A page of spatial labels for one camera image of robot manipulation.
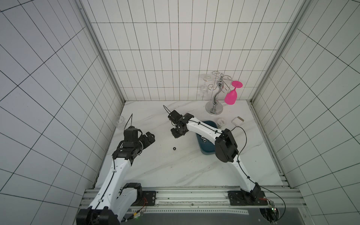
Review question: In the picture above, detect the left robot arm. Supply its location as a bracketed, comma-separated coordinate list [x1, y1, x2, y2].
[76, 126, 155, 225]

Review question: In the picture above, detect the aluminium mounting rail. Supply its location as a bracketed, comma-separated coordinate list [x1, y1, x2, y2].
[81, 185, 306, 216]

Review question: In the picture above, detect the chrome wine glass rack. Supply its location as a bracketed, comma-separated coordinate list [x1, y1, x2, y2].
[204, 71, 233, 115]

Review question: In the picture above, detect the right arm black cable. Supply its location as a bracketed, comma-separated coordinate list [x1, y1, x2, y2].
[229, 126, 287, 223]

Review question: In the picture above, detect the clear glass tumbler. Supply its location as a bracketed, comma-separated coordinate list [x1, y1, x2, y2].
[115, 115, 125, 130]

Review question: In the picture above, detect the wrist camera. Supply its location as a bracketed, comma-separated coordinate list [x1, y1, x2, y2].
[124, 126, 138, 142]
[168, 110, 182, 125]

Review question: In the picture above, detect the small white box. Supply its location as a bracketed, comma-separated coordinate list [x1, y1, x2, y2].
[231, 116, 244, 126]

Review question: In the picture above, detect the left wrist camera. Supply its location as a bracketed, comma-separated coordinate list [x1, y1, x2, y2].
[124, 126, 138, 142]

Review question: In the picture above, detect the clear hanging wine glass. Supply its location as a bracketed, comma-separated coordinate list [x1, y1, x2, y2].
[200, 74, 212, 96]

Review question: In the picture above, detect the pink wine glass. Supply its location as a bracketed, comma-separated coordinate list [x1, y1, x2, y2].
[224, 81, 243, 105]

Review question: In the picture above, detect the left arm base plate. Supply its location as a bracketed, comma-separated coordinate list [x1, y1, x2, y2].
[131, 191, 157, 206]

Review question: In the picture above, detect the clear plastic cup with label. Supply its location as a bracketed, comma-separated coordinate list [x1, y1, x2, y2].
[217, 118, 227, 128]

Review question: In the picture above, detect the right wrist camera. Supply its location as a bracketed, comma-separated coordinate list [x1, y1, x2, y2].
[168, 110, 182, 125]

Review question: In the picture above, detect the teal storage box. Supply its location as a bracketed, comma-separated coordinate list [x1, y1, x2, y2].
[196, 121, 218, 155]

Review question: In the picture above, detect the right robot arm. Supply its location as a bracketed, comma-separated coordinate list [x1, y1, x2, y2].
[168, 110, 261, 202]

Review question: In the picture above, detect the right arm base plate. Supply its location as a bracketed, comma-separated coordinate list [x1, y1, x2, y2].
[227, 190, 268, 206]

